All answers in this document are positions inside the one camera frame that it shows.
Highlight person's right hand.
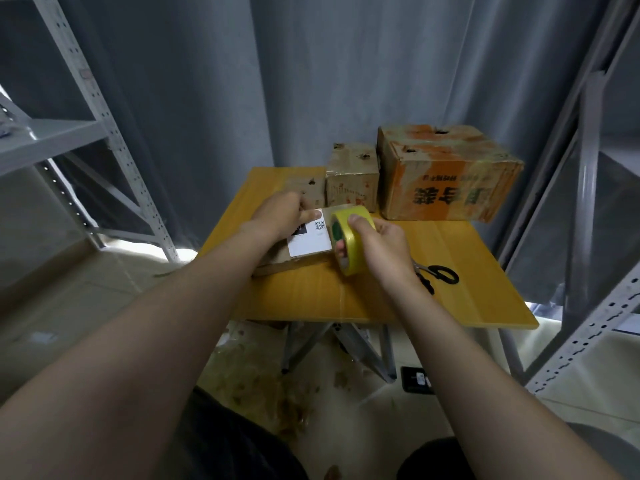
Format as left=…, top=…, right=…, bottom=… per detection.
left=333, top=215, right=420, bottom=297

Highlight person's left hand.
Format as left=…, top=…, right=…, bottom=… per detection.
left=238, top=191, right=324, bottom=259

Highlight yellow tape roll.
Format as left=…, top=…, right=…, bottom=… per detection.
left=331, top=203, right=380, bottom=278

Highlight long white-labelled cardboard box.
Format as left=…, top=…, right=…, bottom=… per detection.
left=251, top=201, right=352, bottom=279

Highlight small cardboard box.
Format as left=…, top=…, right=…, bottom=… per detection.
left=294, top=173, right=329, bottom=209

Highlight black-handled scissors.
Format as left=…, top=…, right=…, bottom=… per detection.
left=411, top=259, right=462, bottom=297

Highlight medium brown cardboard box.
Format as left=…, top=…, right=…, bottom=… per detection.
left=324, top=141, right=382, bottom=215

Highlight large orange print cardboard box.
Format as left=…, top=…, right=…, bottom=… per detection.
left=375, top=123, right=526, bottom=224

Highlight person's right forearm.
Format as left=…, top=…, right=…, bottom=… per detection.
left=384, top=273, right=628, bottom=480

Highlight person's left forearm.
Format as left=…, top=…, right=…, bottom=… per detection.
left=0, top=227, right=278, bottom=480

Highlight person's right leg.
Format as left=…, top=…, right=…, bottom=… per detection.
left=394, top=423, right=640, bottom=480

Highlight yellow wooden table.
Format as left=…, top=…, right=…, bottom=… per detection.
left=194, top=165, right=542, bottom=385

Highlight black power adapter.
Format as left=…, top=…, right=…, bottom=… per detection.
left=400, top=365, right=434, bottom=395

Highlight grey curtain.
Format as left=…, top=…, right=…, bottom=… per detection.
left=0, top=0, right=640, bottom=258

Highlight grey metal shelf unit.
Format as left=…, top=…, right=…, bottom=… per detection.
left=494, top=0, right=640, bottom=397
left=0, top=0, right=182, bottom=267

